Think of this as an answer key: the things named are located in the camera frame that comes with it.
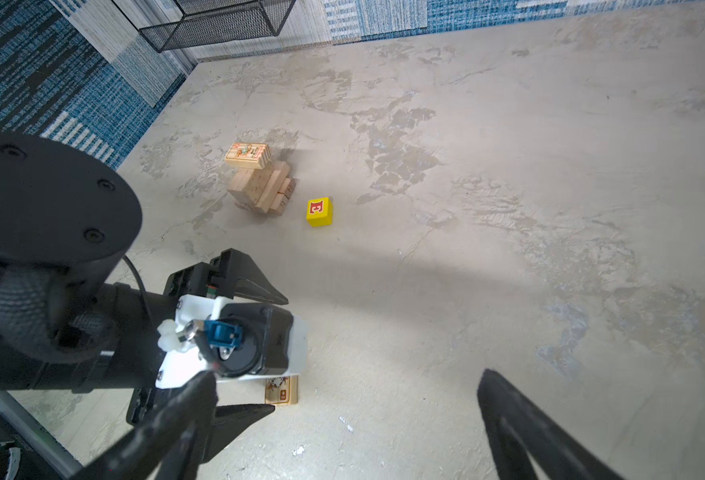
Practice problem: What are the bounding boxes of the yellow letter cube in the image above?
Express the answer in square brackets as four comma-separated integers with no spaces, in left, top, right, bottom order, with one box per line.
[306,197,334,228]

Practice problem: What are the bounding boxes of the patterned wood block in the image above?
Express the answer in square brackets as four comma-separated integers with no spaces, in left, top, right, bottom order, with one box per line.
[224,142,272,170]
[264,376,298,406]

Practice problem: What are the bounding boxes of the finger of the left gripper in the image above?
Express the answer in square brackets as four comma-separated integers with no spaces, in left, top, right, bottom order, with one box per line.
[200,404,276,464]
[210,249,288,305]

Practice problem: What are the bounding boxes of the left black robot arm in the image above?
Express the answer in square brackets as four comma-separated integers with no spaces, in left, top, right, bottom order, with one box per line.
[0,131,296,479]

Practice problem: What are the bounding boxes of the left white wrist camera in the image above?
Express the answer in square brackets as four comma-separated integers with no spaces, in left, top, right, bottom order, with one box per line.
[156,295,308,389]

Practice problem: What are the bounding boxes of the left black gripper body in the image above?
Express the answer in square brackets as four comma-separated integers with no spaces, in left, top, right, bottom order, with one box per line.
[126,263,220,426]

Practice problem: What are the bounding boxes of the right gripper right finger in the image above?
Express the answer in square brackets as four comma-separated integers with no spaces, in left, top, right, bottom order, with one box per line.
[477,369,620,479]

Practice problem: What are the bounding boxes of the black wire shelf rack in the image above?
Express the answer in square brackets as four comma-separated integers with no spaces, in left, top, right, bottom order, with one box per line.
[132,0,294,53]

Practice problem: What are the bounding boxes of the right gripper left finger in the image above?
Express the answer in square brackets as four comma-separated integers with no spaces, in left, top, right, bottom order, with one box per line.
[74,372,218,479]

